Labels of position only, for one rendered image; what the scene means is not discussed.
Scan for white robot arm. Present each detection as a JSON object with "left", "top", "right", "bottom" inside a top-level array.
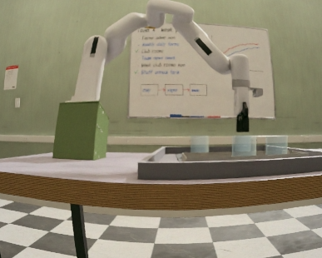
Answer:
[{"left": 67, "top": 0, "right": 263, "bottom": 102}]

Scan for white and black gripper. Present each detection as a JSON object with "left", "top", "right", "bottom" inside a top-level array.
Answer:
[{"left": 232, "top": 87, "right": 250, "bottom": 132}]

